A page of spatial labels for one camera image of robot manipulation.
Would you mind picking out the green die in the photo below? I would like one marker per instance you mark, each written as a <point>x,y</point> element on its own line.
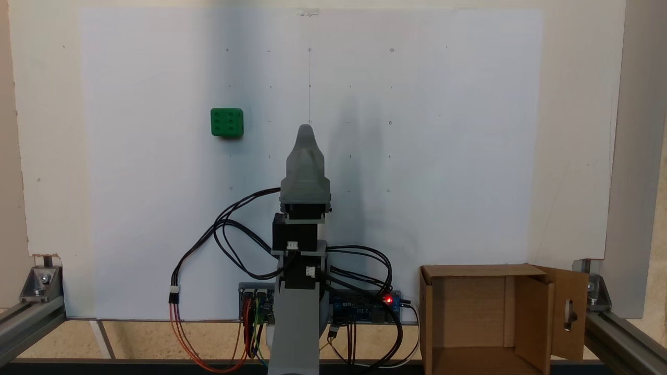
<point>227,123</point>

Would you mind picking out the blue power circuit board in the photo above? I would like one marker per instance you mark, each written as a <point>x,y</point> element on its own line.
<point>365,307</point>

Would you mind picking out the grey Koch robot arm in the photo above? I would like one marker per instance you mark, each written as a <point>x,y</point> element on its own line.
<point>296,323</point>

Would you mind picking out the white paper sheet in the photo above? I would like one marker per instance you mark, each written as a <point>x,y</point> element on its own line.
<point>443,156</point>

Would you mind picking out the motor driver circuit board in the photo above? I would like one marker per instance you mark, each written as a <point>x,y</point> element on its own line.
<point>266,307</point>

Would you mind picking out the brown cardboard box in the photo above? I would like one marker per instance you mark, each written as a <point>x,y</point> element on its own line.
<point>469,312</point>

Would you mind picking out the grey wedge gripper finger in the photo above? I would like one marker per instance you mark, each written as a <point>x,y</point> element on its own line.
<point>306,156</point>

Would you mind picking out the grey corner bracket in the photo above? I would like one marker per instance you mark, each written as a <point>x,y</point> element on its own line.
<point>596,291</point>
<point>40,281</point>

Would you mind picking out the aluminium frame rail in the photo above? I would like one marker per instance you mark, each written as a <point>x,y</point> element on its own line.
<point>26,325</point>
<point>625,338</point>

